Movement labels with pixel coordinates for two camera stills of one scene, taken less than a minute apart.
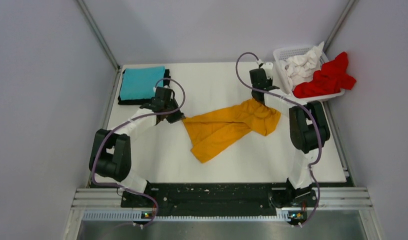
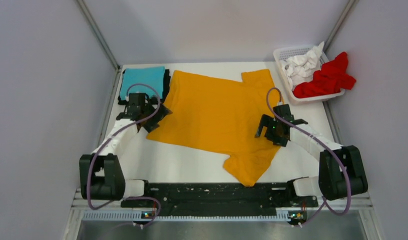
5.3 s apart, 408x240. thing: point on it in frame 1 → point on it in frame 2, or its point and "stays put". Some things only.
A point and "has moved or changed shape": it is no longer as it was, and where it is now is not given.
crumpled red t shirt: [332, 77] stays put
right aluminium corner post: [349, 6] stays put
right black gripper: [270, 81] → [266, 121]
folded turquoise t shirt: [138, 83] stays put
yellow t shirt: [208, 131] has moved or changed shape
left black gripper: [178, 115] → [161, 113]
